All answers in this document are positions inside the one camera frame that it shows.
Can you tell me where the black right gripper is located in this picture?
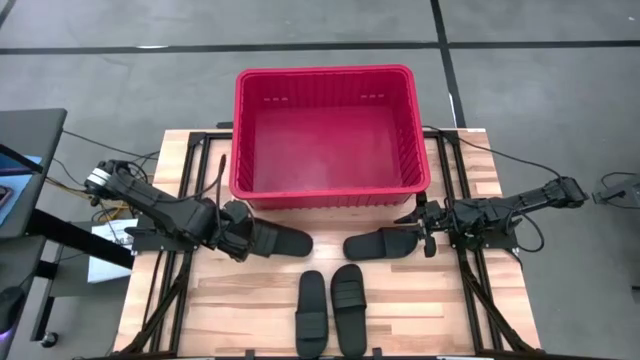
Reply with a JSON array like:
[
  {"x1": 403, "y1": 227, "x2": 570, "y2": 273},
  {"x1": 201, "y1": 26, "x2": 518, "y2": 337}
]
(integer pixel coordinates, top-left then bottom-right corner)
[{"x1": 393, "y1": 192, "x2": 454, "y2": 260}]

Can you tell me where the black slide sandal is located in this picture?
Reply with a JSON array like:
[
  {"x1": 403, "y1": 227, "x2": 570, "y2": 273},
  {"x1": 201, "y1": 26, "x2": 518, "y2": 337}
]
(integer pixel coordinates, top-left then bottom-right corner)
[
  {"x1": 249, "y1": 218, "x2": 315, "y2": 259},
  {"x1": 294, "y1": 269, "x2": 330, "y2": 360},
  {"x1": 329, "y1": 263, "x2": 369, "y2": 359},
  {"x1": 342, "y1": 225, "x2": 422, "y2": 262}
]

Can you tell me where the red plastic bin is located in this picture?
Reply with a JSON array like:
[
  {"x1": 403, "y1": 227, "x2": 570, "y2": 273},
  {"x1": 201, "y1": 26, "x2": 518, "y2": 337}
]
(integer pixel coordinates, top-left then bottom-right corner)
[{"x1": 228, "y1": 63, "x2": 432, "y2": 211}]

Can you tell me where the white paper sheet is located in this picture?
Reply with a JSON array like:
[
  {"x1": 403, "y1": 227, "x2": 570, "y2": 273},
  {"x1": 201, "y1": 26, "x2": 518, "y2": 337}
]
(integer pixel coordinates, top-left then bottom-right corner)
[{"x1": 87, "y1": 218, "x2": 140, "y2": 285}]

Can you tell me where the black desk beam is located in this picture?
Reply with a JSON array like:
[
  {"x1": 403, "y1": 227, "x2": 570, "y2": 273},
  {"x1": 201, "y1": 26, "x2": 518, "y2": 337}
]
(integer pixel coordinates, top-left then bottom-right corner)
[{"x1": 27, "y1": 208, "x2": 135, "y2": 271}]

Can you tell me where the black floor device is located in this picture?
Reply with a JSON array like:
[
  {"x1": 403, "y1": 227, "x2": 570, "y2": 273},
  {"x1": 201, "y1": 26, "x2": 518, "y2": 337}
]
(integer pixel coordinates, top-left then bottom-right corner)
[{"x1": 591, "y1": 172, "x2": 640, "y2": 221}]

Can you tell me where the blue sheet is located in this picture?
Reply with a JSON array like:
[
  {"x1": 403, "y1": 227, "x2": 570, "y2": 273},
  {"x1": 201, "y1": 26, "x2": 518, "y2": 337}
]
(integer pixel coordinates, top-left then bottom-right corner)
[{"x1": 0, "y1": 154, "x2": 44, "y2": 226}]

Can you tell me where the dark grey low desk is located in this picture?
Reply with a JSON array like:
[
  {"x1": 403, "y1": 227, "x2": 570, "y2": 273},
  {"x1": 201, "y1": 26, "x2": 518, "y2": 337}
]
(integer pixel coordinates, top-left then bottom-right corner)
[{"x1": 0, "y1": 234, "x2": 56, "y2": 360}]

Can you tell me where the dark grey desk top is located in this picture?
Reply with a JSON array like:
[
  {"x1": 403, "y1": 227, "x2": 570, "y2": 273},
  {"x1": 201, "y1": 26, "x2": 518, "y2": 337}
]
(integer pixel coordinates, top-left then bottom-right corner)
[{"x1": 0, "y1": 108, "x2": 69, "y2": 241}]

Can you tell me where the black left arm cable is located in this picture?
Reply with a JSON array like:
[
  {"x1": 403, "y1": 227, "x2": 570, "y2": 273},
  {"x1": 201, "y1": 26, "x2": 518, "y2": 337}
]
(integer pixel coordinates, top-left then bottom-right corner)
[{"x1": 192, "y1": 153, "x2": 228, "y2": 241}]

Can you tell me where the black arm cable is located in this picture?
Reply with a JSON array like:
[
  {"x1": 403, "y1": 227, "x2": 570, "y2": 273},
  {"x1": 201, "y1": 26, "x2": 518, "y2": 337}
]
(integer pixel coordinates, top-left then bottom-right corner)
[
  {"x1": 192, "y1": 153, "x2": 228, "y2": 241},
  {"x1": 504, "y1": 204, "x2": 546, "y2": 254}
]

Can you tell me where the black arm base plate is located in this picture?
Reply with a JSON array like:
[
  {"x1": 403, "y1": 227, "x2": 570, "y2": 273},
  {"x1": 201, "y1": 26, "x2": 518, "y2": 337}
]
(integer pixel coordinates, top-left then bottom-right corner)
[
  {"x1": 448, "y1": 227, "x2": 520, "y2": 251},
  {"x1": 124, "y1": 214, "x2": 202, "y2": 253}
]

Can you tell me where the black aluminium frame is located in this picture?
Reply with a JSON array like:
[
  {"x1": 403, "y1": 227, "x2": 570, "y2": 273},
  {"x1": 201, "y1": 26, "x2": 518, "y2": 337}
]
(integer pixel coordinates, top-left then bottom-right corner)
[
  {"x1": 112, "y1": 130, "x2": 235, "y2": 357},
  {"x1": 422, "y1": 128, "x2": 534, "y2": 355}
]

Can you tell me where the thin black cable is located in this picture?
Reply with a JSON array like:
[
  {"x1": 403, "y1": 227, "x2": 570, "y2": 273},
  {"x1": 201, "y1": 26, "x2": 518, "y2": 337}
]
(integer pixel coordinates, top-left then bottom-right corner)
[
  {"x1": 422, "y1": 124, "x2": 564, "y2": 180},
  {"x1": 62, "y1": 128, "x2": 161, "y2": 162}
]

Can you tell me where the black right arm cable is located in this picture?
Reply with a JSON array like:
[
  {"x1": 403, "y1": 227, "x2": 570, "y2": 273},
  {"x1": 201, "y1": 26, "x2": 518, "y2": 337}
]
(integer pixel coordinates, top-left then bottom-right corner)
[{"x1": 504, "y1": 204, "x2": 546, "y2": 254}]

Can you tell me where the yellow cable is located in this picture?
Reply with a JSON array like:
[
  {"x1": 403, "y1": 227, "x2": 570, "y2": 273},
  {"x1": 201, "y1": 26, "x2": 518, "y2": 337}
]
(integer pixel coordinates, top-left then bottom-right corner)
[{"x1": 44, "y1": 175, "x2": 154, "y2": 224}]

